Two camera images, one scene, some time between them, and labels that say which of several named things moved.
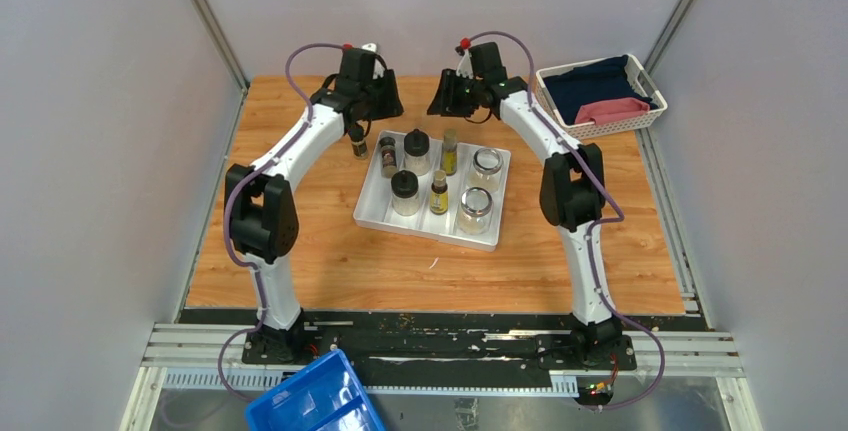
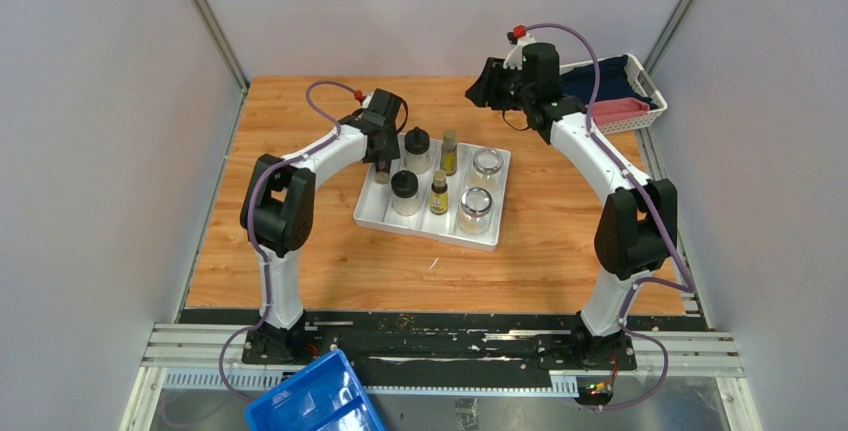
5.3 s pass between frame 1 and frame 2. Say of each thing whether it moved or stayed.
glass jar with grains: stayed
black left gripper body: moved
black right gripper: moved
